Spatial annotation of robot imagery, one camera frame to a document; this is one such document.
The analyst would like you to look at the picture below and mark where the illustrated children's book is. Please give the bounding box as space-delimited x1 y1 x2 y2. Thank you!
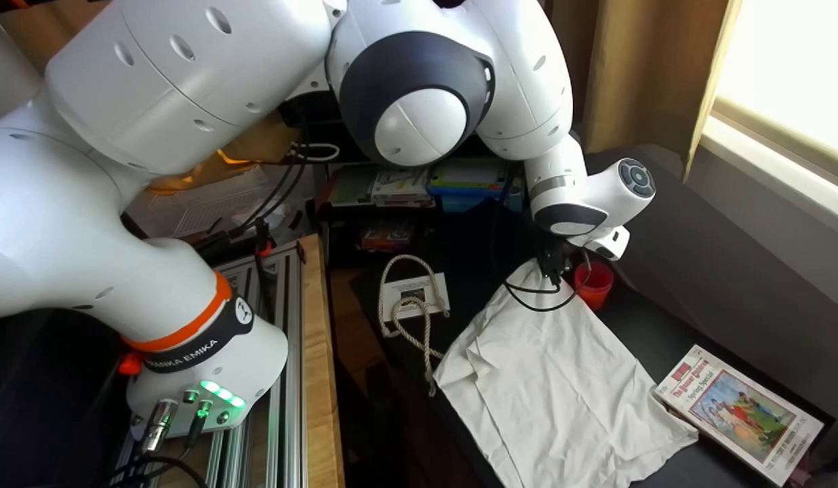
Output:
655 346 823 485

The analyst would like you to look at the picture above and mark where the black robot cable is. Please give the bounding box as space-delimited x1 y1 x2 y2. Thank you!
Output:
502 236 594 314

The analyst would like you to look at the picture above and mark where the stack of colourful books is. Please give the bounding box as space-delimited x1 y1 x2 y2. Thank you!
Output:
324 158 526 215

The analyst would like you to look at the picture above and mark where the red plastic cup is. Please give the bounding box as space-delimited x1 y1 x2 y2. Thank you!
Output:
574 260 616 309

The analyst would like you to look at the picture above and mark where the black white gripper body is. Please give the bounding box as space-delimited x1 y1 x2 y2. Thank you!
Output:
535 203 628 260

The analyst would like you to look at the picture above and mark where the white towel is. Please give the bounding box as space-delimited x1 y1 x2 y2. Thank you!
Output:
434 260 697 488

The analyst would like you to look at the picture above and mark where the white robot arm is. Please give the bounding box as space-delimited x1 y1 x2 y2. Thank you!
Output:
0 0 655 435

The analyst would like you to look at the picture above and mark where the tan curtain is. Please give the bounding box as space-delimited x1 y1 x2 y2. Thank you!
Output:
547 0 737 164

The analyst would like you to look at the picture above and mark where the aluminium frame mount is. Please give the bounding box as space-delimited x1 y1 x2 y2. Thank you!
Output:
114 236 346 488

